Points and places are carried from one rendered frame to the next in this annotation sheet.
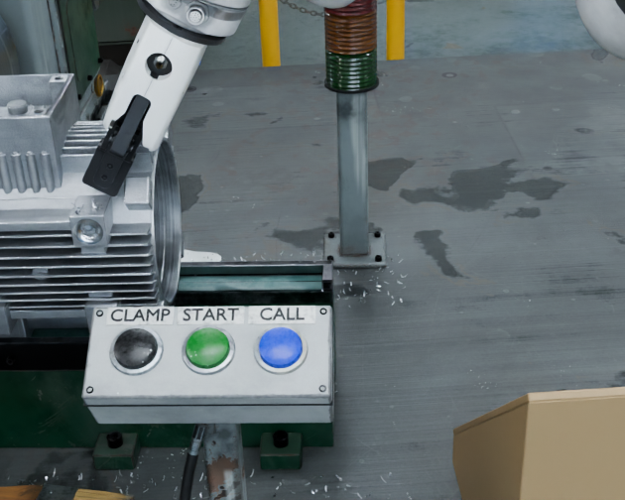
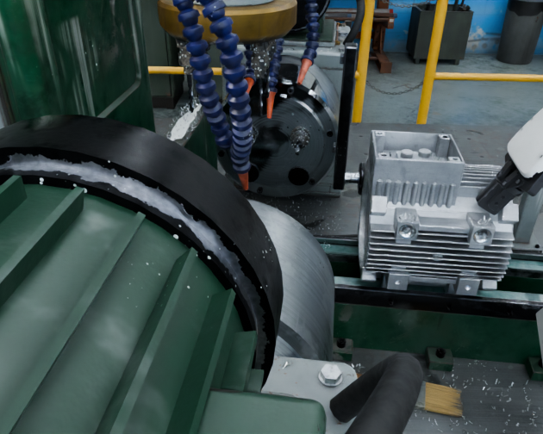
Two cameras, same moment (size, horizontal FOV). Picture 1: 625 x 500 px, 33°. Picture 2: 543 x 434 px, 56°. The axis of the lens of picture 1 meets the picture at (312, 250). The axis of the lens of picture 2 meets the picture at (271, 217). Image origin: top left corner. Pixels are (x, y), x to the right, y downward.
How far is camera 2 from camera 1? 0.47 m
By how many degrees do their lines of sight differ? 3
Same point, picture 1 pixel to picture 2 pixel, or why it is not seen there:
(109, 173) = (501, 201)
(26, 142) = (444, 176)
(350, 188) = (531, 206)
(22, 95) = (415, 145)
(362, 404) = not seen: outside the picture
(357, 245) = (524, 238)
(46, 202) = (446, 213)
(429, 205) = not seen: outside the picture
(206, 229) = not seen: hidden behind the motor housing
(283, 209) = not seen: hidden behind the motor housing
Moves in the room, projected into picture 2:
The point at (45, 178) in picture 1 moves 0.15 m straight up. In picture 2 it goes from (448, 199) to (471, 96)
